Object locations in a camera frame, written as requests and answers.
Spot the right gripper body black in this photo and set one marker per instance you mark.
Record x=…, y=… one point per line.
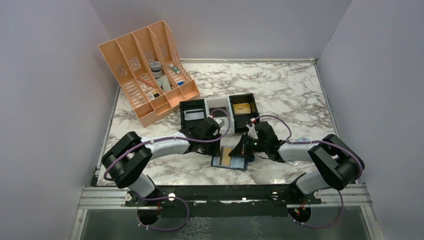
x=245, y=146

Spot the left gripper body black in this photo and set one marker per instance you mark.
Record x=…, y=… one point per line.
x=205, y=125

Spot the blue leather card holder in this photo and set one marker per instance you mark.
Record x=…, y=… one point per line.
x=236, y=163

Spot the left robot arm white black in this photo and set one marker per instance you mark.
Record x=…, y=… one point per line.
x=125, y=161

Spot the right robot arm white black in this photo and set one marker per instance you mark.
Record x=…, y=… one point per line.
x=336, y=164

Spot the silver credit card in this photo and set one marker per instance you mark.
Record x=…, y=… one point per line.
x=193, y=114

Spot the black credit card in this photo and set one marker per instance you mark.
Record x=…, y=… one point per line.
x=218, y=109

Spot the gold credit card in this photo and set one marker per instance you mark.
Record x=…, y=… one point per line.
x=242, y=109

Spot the left black plastic bin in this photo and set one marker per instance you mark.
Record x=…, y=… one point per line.
x=191, y=104

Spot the black plastic bin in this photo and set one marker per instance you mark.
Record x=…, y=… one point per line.
x=191, y=104
x=241, y=120

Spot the white plastic bin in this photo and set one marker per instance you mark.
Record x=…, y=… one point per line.
x=223, y=102

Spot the clear blue plastic case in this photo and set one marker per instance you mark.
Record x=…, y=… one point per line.
x=302, y=140

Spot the right black plastic bin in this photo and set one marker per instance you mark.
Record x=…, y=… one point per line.
x=241, y=120

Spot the green white marker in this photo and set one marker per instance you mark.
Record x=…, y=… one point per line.
x=175, y=69

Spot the orange pencil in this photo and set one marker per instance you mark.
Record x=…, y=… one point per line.
x=147, y=82

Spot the grey round tape roll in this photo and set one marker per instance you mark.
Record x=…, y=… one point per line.
x=156, y=68

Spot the orange plastic file organizer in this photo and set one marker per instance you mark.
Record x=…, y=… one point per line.
x=128, y=57

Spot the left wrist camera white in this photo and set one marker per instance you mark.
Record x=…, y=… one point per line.
x=219, y=121

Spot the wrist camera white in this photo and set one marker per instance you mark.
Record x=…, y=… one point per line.
x=219, y=121
x=251, y=128

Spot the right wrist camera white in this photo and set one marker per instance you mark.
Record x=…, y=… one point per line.
x=251, y=128

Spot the black metal base rail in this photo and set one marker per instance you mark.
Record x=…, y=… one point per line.
x=172, y=201

